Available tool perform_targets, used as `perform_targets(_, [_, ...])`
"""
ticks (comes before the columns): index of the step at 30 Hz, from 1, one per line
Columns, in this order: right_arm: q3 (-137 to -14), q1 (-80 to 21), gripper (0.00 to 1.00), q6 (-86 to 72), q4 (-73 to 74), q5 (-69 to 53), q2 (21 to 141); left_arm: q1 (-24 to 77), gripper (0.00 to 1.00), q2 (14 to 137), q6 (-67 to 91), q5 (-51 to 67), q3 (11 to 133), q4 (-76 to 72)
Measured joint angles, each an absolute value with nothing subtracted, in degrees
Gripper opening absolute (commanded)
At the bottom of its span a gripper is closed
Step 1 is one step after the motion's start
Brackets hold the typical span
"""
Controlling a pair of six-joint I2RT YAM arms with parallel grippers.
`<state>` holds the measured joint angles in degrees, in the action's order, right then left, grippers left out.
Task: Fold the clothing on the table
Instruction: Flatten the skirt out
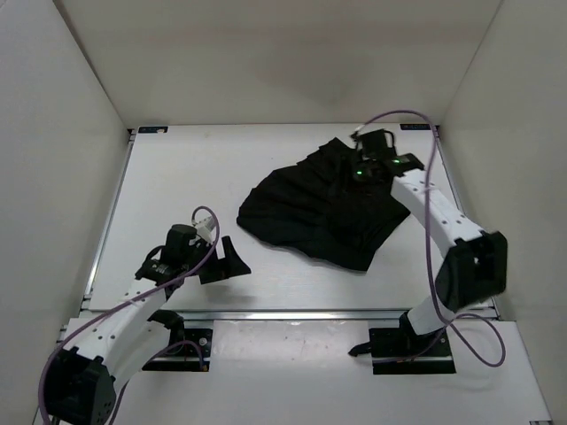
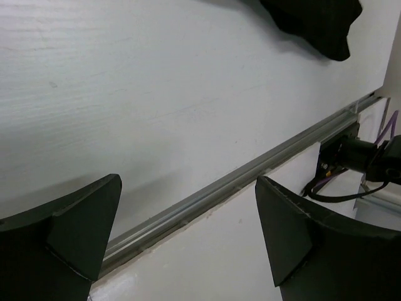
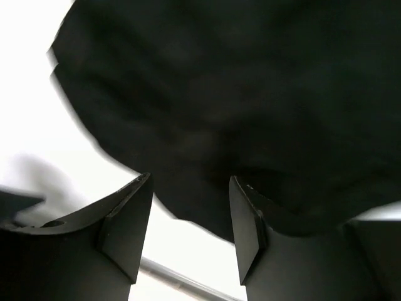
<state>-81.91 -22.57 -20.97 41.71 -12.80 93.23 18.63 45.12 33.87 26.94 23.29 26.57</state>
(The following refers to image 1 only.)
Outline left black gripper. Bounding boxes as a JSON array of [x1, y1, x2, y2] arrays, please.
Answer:
[[184, 233, 252, 282]]

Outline black pleated skirt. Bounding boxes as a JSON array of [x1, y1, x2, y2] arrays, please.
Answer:
[[237, 138, 409, 272]]

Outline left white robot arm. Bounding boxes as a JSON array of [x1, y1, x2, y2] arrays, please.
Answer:
[[38, 220, 252, 424]]

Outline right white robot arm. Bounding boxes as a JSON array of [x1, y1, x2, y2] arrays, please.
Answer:
[[351, 129, 508, 355]]

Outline right blue corner label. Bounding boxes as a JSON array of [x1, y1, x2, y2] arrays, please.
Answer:
[[400, 123, 431, 131]]

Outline blue corner label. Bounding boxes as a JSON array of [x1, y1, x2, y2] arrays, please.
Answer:
[[137, 126, 168, 134], [400, 123, 431, 131]]

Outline left blue corner label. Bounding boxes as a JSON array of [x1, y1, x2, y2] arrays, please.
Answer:
[[137, 126, 168, 134]]

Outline front aluminium table rail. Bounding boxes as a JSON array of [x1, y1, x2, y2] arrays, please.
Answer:
[[180, 310, 404, 321]]

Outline aluminium table rail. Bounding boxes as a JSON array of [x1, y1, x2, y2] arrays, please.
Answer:
[[80, 128, 137, 311], [180, 310, 404, 321]]

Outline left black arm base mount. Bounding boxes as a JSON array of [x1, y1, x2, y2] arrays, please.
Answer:
[[143, 310, 214, 373]]

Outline left aluminium table rail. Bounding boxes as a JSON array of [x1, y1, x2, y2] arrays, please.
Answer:
[[80, 128, 137, 311]]

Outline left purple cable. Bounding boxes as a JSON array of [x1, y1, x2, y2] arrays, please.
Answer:
[[38, 205, 222, 425]]

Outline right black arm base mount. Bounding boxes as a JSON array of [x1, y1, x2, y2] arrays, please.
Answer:
[[348, 313, 456, 375]]

